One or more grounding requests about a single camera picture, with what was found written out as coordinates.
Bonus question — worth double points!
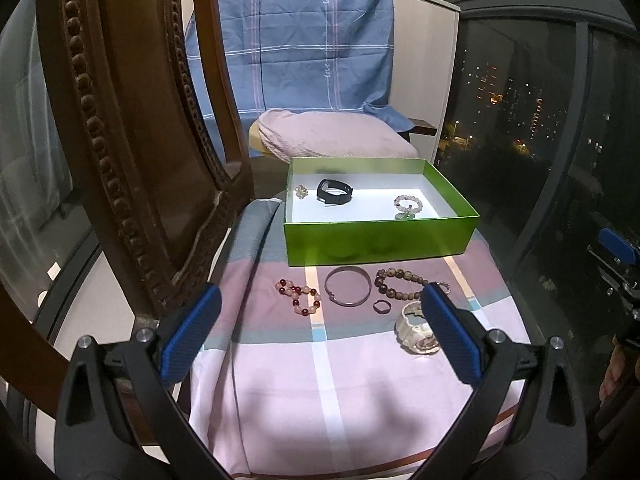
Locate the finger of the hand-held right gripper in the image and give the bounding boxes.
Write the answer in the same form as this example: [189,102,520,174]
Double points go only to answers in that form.
[587,227,640,281]

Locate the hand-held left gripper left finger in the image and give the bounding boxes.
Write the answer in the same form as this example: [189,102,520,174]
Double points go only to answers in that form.
[54,282,236,480]

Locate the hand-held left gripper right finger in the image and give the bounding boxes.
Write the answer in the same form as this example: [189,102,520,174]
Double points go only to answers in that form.
[400,282,589,480]

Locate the white wristwatch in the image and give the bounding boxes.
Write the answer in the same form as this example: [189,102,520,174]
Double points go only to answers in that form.
[395,300,442,356]

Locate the brown bead bracelet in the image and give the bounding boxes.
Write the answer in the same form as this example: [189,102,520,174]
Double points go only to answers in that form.
[375,268,451,301]

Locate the red pink bead bracelet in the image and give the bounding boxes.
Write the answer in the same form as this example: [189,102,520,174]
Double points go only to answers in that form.
[274,277,322,316]

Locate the dark metal bangle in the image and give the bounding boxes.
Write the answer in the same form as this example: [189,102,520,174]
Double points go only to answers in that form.
[324,266,373,308]

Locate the green cardboard box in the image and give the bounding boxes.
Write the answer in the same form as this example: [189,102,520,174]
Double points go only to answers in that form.
[283,156,482,267]

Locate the bead bracelet with green pendant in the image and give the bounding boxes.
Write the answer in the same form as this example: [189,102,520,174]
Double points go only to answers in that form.
[392,194,424,221]

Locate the black smart band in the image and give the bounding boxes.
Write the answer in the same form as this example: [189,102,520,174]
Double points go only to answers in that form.
[316,178,354,207]

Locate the person's right hand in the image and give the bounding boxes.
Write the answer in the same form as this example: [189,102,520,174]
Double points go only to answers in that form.
[597,345,632,403]

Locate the pink plaid bedsheet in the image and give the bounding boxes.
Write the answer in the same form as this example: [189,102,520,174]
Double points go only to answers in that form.
[189,197,531,480]

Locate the glass balcony window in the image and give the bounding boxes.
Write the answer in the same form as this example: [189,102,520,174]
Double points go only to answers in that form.
[432,7,640,341]

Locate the carved wooden chair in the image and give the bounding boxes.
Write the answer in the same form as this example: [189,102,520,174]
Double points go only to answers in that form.
[0,0,256,411]

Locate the pink pillow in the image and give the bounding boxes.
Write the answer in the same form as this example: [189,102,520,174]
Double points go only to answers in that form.
[248,109,420,161]

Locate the blue plaid cloth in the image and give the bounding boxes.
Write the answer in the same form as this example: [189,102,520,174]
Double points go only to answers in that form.
[182,0,416,133]

